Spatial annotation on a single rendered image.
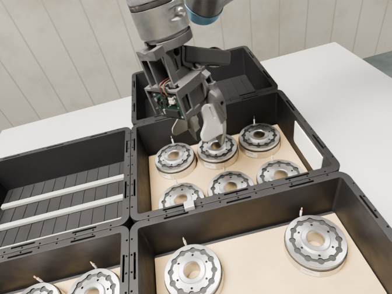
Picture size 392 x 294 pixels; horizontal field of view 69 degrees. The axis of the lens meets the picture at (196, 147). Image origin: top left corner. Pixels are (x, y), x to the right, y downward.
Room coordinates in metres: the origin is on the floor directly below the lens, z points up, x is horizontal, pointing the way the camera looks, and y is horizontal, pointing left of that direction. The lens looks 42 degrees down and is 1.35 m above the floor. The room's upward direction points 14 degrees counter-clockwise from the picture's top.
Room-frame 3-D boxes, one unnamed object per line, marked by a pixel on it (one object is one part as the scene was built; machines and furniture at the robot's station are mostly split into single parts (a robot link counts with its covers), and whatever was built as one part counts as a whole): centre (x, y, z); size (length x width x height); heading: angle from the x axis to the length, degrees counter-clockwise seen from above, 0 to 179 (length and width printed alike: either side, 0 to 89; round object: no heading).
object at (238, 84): (0.76, -0.05, 0.87); 0.40 x 0.30 x 0.11; 90
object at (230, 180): (0.39, -0.05, 0.86); 0.05 x 0.05 x 0.01
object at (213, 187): (0.39, -0.05, 0.86); 0.10 x 0.10 x 0.01
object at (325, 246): (0.23, -0.16, 0.86); 0.05 x 0.05 x 0.01
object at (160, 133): (0.46, -0.05, 0.87); 0.40 x 0.30 x 0.11; 90
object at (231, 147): (0.53, -0.05, 0.86); 0.10 x 0.10 x 0.01
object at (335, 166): (0.46, -0.05, 0.92); 0.40 x 0.30 x 0.02; 90
